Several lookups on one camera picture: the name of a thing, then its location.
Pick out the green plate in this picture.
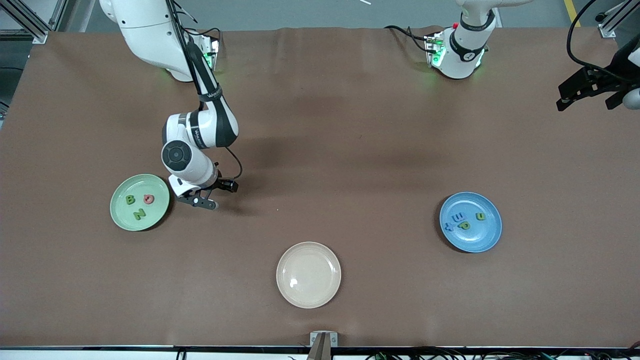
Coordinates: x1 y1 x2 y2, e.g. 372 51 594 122
109 173 171 232

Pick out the beige plate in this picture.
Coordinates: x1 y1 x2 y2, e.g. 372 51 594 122
276 241 342 309

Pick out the brown table cover mat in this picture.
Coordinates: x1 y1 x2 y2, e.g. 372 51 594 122
0 26 640 348

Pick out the blue plate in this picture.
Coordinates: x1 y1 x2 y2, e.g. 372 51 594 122
439 192 503 254

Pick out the aluminium frame profile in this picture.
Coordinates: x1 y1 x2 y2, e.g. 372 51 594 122
0 0 68 45
595 0 640 38

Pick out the black base cable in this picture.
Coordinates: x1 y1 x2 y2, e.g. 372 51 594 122
384 25 433 53
170 0 222 56

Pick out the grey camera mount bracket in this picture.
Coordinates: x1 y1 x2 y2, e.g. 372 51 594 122
306 331 339 360

